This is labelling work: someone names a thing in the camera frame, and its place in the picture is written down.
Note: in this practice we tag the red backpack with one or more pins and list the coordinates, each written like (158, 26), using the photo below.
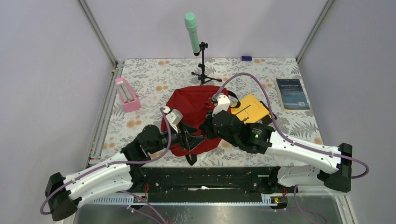
(194, 102)

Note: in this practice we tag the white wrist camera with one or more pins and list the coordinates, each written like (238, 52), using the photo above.
(173, 116)
(221, 102)

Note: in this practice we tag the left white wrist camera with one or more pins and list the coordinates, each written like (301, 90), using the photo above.
(173, 116)

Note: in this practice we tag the dark blue book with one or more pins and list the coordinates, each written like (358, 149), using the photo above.
(291, 95)

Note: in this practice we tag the black microphone tripod stand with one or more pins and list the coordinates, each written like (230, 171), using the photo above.
(202, 77)

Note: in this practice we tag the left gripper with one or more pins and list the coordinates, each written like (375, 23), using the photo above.
(190, 141)

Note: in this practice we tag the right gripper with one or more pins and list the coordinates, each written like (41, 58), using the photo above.
(206, 127)

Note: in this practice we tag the pink metronome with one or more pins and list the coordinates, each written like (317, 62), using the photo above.
(129, 99)

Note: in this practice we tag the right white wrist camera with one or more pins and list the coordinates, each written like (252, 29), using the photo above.
(221, 102)

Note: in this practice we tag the mint green microphone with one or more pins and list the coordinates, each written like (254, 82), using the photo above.
(190, 21)

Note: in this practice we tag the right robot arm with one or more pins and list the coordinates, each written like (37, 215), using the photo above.
(323, 164)

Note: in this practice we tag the small blue block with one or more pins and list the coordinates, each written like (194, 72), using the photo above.
(246, 58)

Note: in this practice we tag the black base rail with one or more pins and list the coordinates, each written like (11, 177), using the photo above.
(208, 184)

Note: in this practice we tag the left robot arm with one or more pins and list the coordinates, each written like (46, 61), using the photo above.
(66, 194)

